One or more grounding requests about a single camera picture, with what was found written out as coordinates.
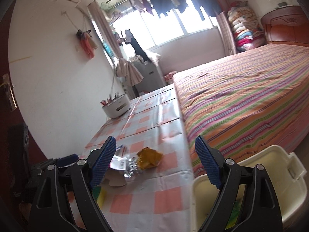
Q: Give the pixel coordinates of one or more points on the cream plastic bin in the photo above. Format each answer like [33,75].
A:
[286,173]

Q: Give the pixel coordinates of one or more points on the grey cabinet by window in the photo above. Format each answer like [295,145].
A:
[152,77]

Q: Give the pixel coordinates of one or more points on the white round container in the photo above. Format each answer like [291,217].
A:
[117,106]

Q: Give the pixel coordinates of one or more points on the pink checkered tablecloth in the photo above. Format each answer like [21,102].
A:
[157,198]

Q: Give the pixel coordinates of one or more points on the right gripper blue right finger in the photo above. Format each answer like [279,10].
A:
[259,211]

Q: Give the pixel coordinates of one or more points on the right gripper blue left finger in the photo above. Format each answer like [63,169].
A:
[64,200]

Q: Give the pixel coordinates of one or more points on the yellow green sponge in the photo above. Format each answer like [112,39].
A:
[99,195]

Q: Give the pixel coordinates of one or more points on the right pink curtain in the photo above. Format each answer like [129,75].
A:
[226,34]

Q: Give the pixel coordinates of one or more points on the striped bed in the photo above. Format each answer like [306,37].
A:
[244,103]

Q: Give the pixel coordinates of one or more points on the pink cloth on wall hook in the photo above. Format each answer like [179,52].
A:
[87,43]

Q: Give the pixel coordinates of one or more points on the yellow snack wrapper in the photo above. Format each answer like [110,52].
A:
[148,158]

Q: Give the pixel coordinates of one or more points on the door handle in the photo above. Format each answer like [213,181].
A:
[9,92]

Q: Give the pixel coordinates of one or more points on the tied pink curtain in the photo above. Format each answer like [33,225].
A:
[124,68]

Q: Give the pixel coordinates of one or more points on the stack of folded quilts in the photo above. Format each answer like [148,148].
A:
[245,27]

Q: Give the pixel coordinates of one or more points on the wooden headboard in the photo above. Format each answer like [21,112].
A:
[286,25]

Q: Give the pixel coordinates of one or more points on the silver foil wrapper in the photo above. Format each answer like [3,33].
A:
[124,163]

